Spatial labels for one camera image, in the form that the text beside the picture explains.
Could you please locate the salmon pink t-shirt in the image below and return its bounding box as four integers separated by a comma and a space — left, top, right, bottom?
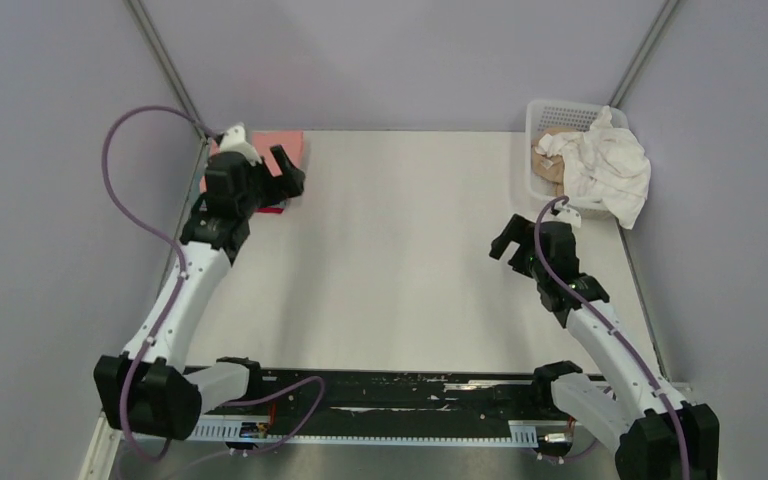
199, 130, 306, 195

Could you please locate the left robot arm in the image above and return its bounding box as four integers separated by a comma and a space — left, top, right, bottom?
93, 144, 305, 440

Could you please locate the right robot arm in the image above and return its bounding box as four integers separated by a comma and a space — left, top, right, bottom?
489, 214, 720, 479

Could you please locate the beige crumpled t-shirt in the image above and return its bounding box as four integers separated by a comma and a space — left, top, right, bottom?
531, 126, 582, 198

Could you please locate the white crumpled t-shirt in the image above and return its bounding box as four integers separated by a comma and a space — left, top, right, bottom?
532, 105, 652, 231

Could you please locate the white plastic laundry basket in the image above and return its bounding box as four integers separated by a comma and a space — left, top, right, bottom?
523, 99, 629, 220

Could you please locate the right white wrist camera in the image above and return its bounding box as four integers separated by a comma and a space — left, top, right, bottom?
550, 202, 583, 228

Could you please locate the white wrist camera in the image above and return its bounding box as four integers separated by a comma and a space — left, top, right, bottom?
216, 123, 263, 165
550, 202, 583, 228

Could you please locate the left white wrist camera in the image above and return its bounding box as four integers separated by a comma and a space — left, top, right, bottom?
216, 123, 263, 165

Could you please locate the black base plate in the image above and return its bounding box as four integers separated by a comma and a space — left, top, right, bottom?
213, 367, 572, 436

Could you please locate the white slotted cable duct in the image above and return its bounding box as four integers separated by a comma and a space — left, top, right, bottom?
186, 415, 539, 449

